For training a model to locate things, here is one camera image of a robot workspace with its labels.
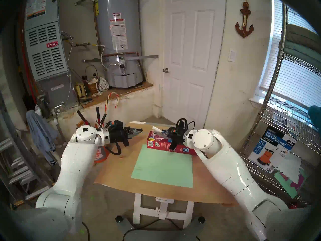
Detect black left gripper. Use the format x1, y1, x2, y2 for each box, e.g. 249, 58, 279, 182
108, 128, 143, 146

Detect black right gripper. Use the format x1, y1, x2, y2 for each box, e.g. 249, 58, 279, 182
160, 127, 187, 150

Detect clear ziplock bag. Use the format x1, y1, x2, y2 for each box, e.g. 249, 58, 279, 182
152, 126, 173, 139

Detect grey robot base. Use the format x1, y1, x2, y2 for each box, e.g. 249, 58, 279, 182
117, 215, 205, 241

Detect red ziplock bag box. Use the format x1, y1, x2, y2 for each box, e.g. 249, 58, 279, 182
147, 131, 197, 155

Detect light green paper sheet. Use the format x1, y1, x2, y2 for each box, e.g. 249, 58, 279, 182
131, 144, 193, 188

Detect striped candy cane decoration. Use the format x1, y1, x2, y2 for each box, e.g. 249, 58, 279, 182
104, 92, 120, 115

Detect orange plastic bucket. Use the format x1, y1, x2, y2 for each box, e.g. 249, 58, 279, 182
94, 145, 110, 163

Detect wooden ledge board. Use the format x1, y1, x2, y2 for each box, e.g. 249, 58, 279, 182
80, 82, 154, 108

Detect foil wrapped bundle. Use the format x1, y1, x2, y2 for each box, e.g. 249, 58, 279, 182
98, 77, 110, 92

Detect white panel door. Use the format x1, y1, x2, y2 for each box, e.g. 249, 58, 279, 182
163, 0, 226, 129

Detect white folding table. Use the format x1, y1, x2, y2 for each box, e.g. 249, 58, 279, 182
129, 121, 201, 229

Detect blue hanging cloth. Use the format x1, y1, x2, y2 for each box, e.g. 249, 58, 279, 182
26, 110, 59, 164

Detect white window sill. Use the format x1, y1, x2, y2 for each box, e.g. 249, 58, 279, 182
249, 96, 267, 109

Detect yellow gas pipe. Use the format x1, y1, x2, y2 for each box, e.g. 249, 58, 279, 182
73, 42, 101, 48

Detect grey water heater tank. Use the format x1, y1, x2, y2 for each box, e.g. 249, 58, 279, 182
94, 0, 145, 88

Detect utility pump cardboard box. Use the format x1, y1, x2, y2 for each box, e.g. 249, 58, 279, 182
247, 125, 297, 174

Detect grey Bryant furnace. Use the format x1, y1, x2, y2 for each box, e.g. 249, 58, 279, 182
24, 0, 78, 108

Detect printed papers stack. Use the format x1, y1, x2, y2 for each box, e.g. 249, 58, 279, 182
270, 106, 310, 133

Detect grey metal ladder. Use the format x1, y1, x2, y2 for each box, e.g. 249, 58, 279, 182
0, 92, 50, 201

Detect white jagged paper sheet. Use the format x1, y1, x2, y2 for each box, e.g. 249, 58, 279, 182
276, 151, 302, 184

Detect green foam sheet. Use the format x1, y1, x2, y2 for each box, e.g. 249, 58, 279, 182
274, 168, 307, 199

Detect white window blinds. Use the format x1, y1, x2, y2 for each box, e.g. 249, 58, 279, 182
260, 0, 321, 108

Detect pink foam sheet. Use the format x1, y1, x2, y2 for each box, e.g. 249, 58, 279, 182
282, 171, 306, 191

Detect teal cloth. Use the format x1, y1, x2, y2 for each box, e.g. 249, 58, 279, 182
308, 105, 321, 133

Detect green folded cushion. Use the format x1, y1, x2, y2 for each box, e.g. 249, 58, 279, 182
278, 40, 321, 70

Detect olive folded cushion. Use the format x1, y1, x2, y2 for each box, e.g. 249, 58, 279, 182
286, 24, 321, 46

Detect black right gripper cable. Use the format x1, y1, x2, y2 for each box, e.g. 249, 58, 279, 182
176, 118, 196, 130

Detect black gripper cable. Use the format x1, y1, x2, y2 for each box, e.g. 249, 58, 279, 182
176, 118, 196, 130
105, 141, 122, 155

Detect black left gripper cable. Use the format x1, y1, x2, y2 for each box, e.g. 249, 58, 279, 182
105, 141, 122, 155

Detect wicker basket with handle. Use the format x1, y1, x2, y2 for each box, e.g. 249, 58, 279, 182
84, 66, 99, 94

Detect flat metal strap bar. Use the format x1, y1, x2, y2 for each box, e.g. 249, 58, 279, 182
82, 55, 159, 63

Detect black floor cable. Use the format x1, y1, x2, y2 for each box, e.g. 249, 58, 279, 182
80, 222, 91, 241

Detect chrome wire shelf rack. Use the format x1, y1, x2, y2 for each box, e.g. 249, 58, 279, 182
239, 2, 321, 233

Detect rusty anchor wall decoration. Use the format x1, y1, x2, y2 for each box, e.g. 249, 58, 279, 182
235, 0, 254, 38

